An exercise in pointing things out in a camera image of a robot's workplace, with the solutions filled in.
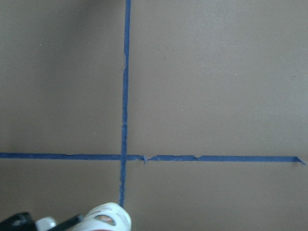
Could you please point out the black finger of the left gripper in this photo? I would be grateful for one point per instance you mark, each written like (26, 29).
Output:
(24, 222)

